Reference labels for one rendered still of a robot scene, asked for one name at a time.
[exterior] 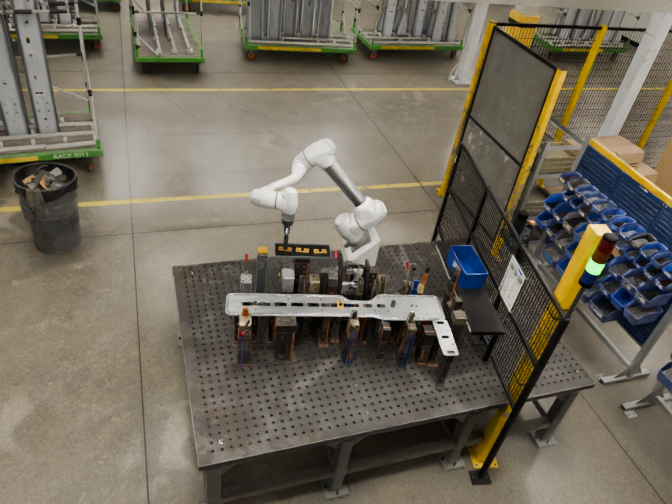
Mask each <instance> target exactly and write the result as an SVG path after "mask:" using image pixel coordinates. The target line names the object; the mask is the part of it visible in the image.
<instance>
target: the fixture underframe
mask: <svg viewBox="0 0 672 504"><path fill-rule="evenodd" d="M578 393H581V390H580V391H576V392H571V393H566V394H561V395H557V396H556V397H557V398H556V399H555V401H554V403H553V404H552V406H551V407H550V408H549V406H548V405H547V403H546V402H545V400H544V398H543V399H538V400H533V401H532V402H533V404H534V405H535V407H536V408H537V410H538V411H539V413H540V414H541V416H542V417H539V418H535V419H530V420H526V421H521V422H517V423H514V424H513V426H512V427H511V429H510V431H509V433H508V435H507V436H511V435H517V434H521V433H526V432H529V433H530V435H531V436H532V438H533V440H534V441H535V443H536V444H537V446H538V447H539V448H541V447H545V446H549V445H553V444H557V441H556V440H555V438H554V437H553V435H552V434H553V432H554V431H555V429H556V428H557V426H558V424H559V423H560V421H561V420H562V418H563V417H564V415H565V414H566V412H567V410H568V409H569V407H570V406H571V404H572V403H573V401H574V399H575V398H576V396H577V395H578ZM488 411H489V410H486V411H481V412H476V413H472V414H467V415H462V416H458V417H455V418H456V419H458V422H457V424H456V426H455V424H454V423H453V421H452V419H451V418H448V419H443V420H439V421H440V422H441V424H442V426H443V428H444V430H445V432H446V434H447V436H448V438H446V439H441V440H437V441H432V442H428V443H423V444H419V445H414V446H410V447H405V448H401V449H396V450H392V451H388V452H383V453H379V454H374V455H370V456H365V457H361V458H356V459H352V460H349V457H350V453H351V449H352V446H354V445H355V444H356V443H358V442H359V441H361V440H362V439H363V438H365V437H366V436H363V437H358V438H354V439H349V440H344V441H339V442H335V443H330V444H325V445H324V446H325V450H326V453H327V456H328V459H329V462H330V464H329V465H325V466H321V467H316V468H312V469H307V470H303V471H298V472H294V473H289V474H285V475H280V476H276V477H271V478H267V479H262V480H258V481H254V482H249V483H245V484H240V485H236V486H231V487H227V488H222V489H221V475H222V474H223V473H225V472H226V471H228V470H229V469H230V468H232V467H233V466H234V465H236V464H237V463H235V464H231V465H226V466H221V467H216V468H212V469H207V470H204V476H205V492H206V502H205V503H200V504H226V502H228V501H232V500H237V499H241V498H245V497H250V496H254V495H258V494H262V493H267V492H271V491H275V490H280V489H284V488H288V487H293V486H297V485H301V484H306V483H310V482H314V481H319V480H320V482H321V486H322V489H323V492H324V496H325V499H326V500H328V499H332V498H337V497H341V496H345V495H349V494H350V493H349V490H348V487H347V484H346V481H345V478H344V476H346V474H349V473H353V472H357V471H362V470H366V469H370V468H375V467H379V466H383V465H388V464H392V463H396V462H400V461H405V460H409V459H413V458H418V457H422V456H426V455H431V454H435V453H436V454H437V456H438V458H439V460H440V462H441V464H442V466H443V468H444V471H447V470H451V469H455V468H459V467H463V466H465V463H464V461H463V459H462V457H461V456H460V454H461V450H462V448H464V447H465V446H469V445H474V444H478V443H481V442H483V440H484V438H485V436H484V434H483V432H484V430H485V429H483V430H480V431H476V432H472V433H471V431H472V429H473V427H474V425H475V423H476V421H477V419H478V418H479V417H481V416H482V415H484V414H485V413H486V412H488Z"/></svg>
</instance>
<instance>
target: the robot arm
mask: <svg viewBox="0 0 672 504"><path fill-rule="evenodd" d="M335 151H336V147H335V144H334V143H333V141H332V140H330V139H328V138H324V139H320V140H318V141H316V142H314V143H313V144H311V145H310V146H308V147H307V148H306V149H305V150H303V151H302V152H301V153H300V154H298V155H297V156H296V157H295V158H294V160H293V163H292V175H290V176H288V177H285V178H283V179H280V180H278V181H275V182H273V183H271V184H269V185H267V186H264V187H262V188H260V189H254V190H252V191H251V192H250V202H251V203H252V204H254V205H256V206H258V207H263V208H274V209H279V210H281V219H282V224H283V225H284V233H285V234H284V241H283V250H288V239H289V237H288V235H289V231H290V226H292V225H293V223H294V219H295V215H296V209H297V206H298V193H297V191H296V189H294V188H292V187H287V186H290V185H293V184H295V183H297V182H298V181H300V179H301V178H302V177H303V175H304V174H305V173H306V171H308V170H309V169H311V168H312V167H314V166H316V165H317V166H318V167H320V168H322V169H324V170H325V171H326V172H327V173H328V175H329V176H330V177H331V178H332V180H333V181H334V182H335V183H336V184H337V186H338V187H339V188H340V189H341V191H342V192H343V193H344V194H345V195H346V197H347V198H348V199H349V200H350V202H351V203H352V204H353V205H354V207H353V210H354V212H355V213H350V214H348V213H342V214H340V215H339V216H338V217H337V218H336V220H335V226H336V229H337V231H338V233H339V234H340V235H341V236H342V237H343V238H344V239H345V240H346V241H348V242H347V243H345V244H344V247H345V248H347V247H350V246H351V252H352V253H354V252H355V251H356V250H358V249H359V248H361V247H363V246H364V245H366V244H367V243H370V242H371V241H372V240H371V238H370V235H369V231H368V229H369V228H371V227H373V226H375V225H376V224H378V223H379V222H380V221H382V219H383V218H384V217H385V215H386V213H387V210H386V207H385V205H384V203H383V202H381V201H380V200H373V199H371V198H370V197H364V195H363V194H362V193H361V192H360V190H359V189H358V188H357V187H356V185H355V184H354V183H353V182H352V180H351V179H350V178H349V177H348V175H347V174H346V173H345V171H344V170H343V169H342V168H341V166H340V165H339V164H338V163H337V161H336V160H335V155H334V153H335ZM285 187H286V188H285ZM282 188H285V189H284V190H283V191H282V192H275V191H276V190H279V189H282Z"/></svg>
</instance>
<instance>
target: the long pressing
mask: <svg viewBox="0 0 672 504"><path fill-rule="evenodd" d="M255 298H256V299H255ZM288 299H289V300H288ZM320 299H321V300H320ZM422 299H423V300H422ZM337 300H343V304H358V305H359V307H344V310H338V307H322V306H321V304H337ZM392 300H395V301H396V305H395V307H394V308H392V307H391V306H390V305H391V301H392ZM254 301H257V303H270V306H259V305H254ZM242 302H249V303H253V306H242V305H241V303H242ZM275 303H286V306H275ZM292 303H302V304H303V306H291V304H292ZM308 303H317V304H319V307H309V306H308ZM364 304H371V305H372V307H364V306H363V305H364ZM378 304H383V305H385V307H384V308H381V307H377V305H378ZM412 304H413V307H411V305H412ZM416 305H417V307H416ZM243 307H248V308H249V312H248V316H249V313H251V314H252V316H296V317H349V316H350V315H351V311H352V310H353V309H357V310H358V315H357V316H358V317H372V318H377V319H380V320H384V321H406V319H407V317H408V315H409V312H411V311H415V314H416V316H415V318H414V321H432V320H445V315H444V312H443V309H442V306H441V304H440V301H439V299H438V297H437V296H434V295H389V294H379V295H377V296H375V297H374V298H373V299H372V300H370V301H358V300H348V299H347V298H345V297H344V296H342V295H323V294H265V293H229V294H228V295H227V296H226V303H225V313H226V314H227V315H229V316H239V313H242V308H243ZM255 309H256V310H255ZM322 310H323V311H322ZM375 310H376V311H375ZM427 314H428V315H427Z"/></svg>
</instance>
